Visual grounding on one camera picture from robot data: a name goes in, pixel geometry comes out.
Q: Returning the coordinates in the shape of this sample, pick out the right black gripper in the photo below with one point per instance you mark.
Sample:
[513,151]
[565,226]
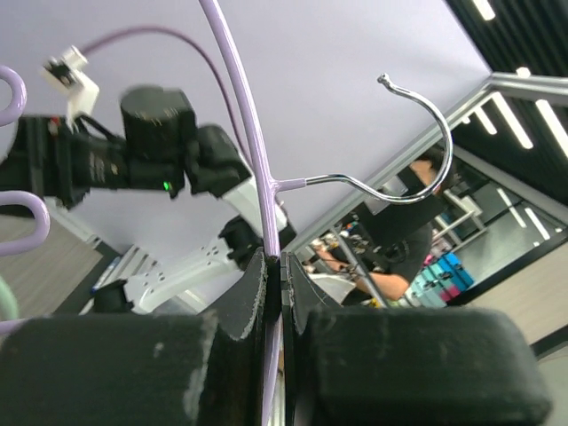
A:
[48,160]

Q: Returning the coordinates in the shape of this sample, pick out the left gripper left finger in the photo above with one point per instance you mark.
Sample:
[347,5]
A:
[128,369]

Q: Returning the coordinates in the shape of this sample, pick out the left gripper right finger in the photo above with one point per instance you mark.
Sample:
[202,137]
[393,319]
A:
[403,366]

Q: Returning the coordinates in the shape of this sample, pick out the lilac plastic hanger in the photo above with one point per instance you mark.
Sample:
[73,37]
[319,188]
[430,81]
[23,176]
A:
[273,221]

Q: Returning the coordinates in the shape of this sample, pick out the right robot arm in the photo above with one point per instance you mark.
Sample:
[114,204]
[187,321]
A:
[162,149]

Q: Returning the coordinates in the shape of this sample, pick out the mint green hanger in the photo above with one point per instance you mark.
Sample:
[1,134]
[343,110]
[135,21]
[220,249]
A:
[8,302]

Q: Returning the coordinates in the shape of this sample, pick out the person in black shirt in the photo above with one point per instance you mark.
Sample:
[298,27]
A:
[403,233]

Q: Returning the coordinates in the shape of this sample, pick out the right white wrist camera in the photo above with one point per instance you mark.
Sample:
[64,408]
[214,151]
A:
[65,73]

